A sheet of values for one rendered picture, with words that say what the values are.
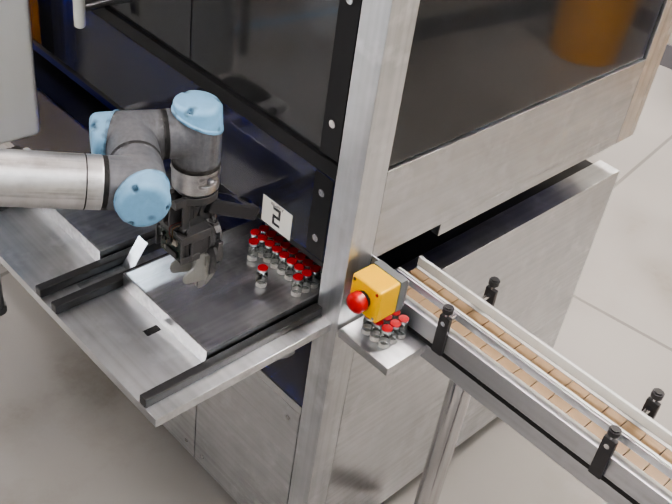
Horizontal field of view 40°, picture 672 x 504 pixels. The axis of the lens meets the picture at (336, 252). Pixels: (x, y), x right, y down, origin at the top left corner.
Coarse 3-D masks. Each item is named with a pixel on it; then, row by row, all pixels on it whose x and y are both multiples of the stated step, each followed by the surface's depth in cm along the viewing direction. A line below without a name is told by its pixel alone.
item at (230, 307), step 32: (256, 224) 193; (224, 256) 186; (128, 288) 173; (160, 288) 176; (192, 288) 177; (224, 288) 178; (256, 288) 179; (288, 288) 180; (160, 320) 168; (192, 320) 170; (224, 320) 171; (256, 320) 172; (192, 352) 163
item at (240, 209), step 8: (216, 200) 144; (224, 200) 146; (232, 200) 149; (240, 200) 151; (248, 200) 152; (208, 208) 145; (216, 208) 145; (224, 208) 146; (232, 208) 148; (240, 208) 149; (248, 208) 151; (256, 208) 152; (232, 216) 149; (240, 216) 150; (248, 216) 152; (256, 216) 153
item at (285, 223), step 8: (264, 200) 176; (272, 200) 174; (264, 208) 177; (272, 208) 175; (280, 208) 173; (264, 216) 178; (288, 216) 172; (272, 224) 177; (280, 224) 175; (288, 224) 173; (280, 232) 176; (288, 232) 174
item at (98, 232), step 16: (48, 208) 188; (64, 224) 185; (80, 224) 188; (96, 224) 189; (112, 224) 189; (128, 224) 190; (160, 224) 191; (80, 240) 182; (96, 240) 185; (112, 240) 185; (128, 240) 181; (96, 256) 179
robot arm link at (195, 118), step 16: (176, 96) 134; (192, 96) 134; (208, 96) 135; (176, 112) 132; (192, 112) 132; (208, 112) 132; (176, 128) 133; (192, 128) 132; (208, 128) 133; (176, 144) 133; (192, 144) 134; (208, 144) 135; (176, 160) 137; (192, 160) 136; (208, 160) 137
